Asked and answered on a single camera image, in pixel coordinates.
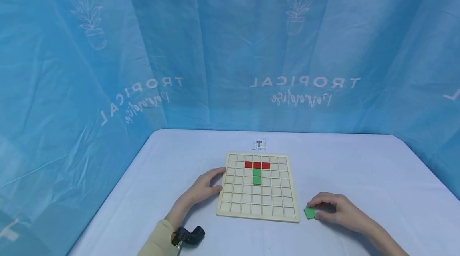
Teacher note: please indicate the black wrist band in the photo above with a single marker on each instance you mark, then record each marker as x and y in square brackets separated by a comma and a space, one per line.
[188, 236]

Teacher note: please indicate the person's right fingers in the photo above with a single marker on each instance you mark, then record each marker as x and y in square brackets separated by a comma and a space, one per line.
[321, 199]

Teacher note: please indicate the green square tile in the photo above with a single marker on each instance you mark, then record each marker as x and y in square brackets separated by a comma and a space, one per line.
[257, 172]
[309, 213]
[257, 180]

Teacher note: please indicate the small pattern card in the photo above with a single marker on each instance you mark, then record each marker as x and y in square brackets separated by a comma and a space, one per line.
[259, 144]

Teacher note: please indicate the wooden grid board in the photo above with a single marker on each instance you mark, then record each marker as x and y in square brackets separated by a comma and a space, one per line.
[248, 198]

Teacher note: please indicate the person's left forearm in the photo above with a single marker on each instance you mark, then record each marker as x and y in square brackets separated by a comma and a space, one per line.
[161, 236]

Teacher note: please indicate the person's right forearm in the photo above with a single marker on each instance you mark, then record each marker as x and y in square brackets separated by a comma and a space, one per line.
[384, 242]

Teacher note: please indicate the person's left hand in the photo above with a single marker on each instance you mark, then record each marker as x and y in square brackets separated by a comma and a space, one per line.
[197, 194]

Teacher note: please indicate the person's left index finger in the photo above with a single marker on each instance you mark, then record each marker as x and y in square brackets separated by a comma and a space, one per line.
[215, 172]

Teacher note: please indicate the person's left thumb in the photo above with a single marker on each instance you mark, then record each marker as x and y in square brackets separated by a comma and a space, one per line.
[216, 189]

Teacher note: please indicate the person's right hand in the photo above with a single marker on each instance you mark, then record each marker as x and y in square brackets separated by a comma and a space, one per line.
[341, 210]

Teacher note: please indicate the person's right thumb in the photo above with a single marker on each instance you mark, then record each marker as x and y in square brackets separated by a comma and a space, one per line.
[324, 215]

